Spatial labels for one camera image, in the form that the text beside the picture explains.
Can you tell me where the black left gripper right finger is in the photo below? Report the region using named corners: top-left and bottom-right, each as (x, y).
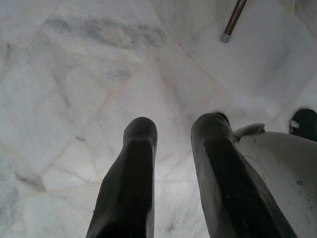
top-left (191, 113), bottom-right (298, 238)

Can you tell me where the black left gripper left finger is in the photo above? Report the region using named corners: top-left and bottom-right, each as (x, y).
top-left (85, 117), bottom-right (159, 238)

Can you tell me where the brown chair leg grey foot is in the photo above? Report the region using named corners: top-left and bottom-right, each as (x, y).
top-left (220, 0), bottom-right (248, 43)

